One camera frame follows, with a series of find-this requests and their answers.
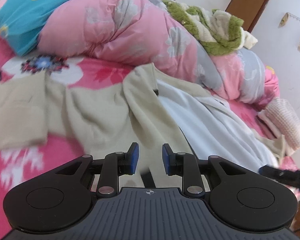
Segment blue pillow yellow dot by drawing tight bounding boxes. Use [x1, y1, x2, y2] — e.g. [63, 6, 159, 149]
[0, 0, 110, 57]

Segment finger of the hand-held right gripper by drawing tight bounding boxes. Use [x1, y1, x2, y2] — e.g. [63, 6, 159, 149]
[259, 164, 287, 182]

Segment pink floral bed blanket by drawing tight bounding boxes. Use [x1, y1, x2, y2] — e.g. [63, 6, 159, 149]
[0, 34, 300, 240]

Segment beige zip jacket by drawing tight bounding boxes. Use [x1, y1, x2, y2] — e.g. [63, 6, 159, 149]
[0, 64, 294, 180]

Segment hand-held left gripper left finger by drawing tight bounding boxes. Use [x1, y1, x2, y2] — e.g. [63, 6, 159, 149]
[55, 142, 140, 197]

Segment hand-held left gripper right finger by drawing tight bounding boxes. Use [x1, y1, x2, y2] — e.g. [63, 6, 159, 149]
[162, 143, 248, 197]

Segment green and cream fleece garment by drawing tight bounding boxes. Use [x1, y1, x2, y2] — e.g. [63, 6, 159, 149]
[161, 0, 258, 55]

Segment brown wooden door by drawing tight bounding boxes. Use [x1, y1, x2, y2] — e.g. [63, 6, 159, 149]
[225, 0, 274, 33]

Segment pink floral quilt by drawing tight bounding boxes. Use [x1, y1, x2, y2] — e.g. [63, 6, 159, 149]
[0, 0, 282, 105]

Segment folded cream pink towels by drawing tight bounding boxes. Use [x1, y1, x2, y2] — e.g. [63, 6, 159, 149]
[257, 97, 300, 150]

